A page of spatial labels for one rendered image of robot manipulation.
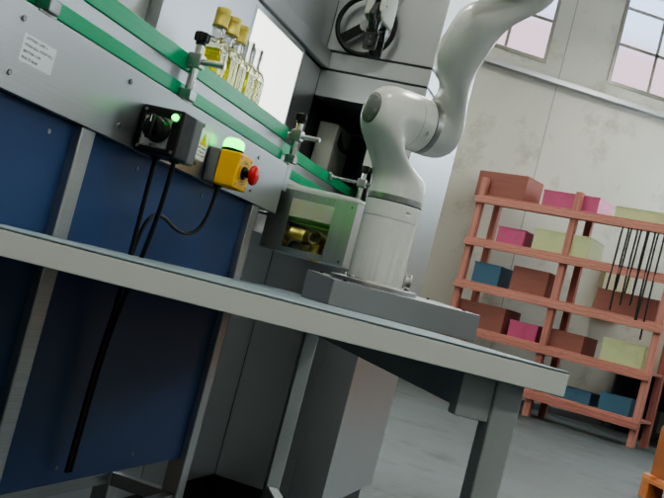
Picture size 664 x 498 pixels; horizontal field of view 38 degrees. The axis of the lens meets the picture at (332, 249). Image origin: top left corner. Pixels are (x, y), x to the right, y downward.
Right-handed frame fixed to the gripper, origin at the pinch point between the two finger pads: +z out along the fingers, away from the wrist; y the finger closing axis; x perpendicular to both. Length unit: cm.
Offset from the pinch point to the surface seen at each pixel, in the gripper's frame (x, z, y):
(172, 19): -42.0, 7.3, 19.1
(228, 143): -11, 35, 39
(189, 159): -7, 43, 63
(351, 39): -37, -26, -90
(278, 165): -14.5, 32.7, 2.4
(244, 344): -45, 82, -86
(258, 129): -16.6, 27.3, 14.1
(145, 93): -15, 34, 69
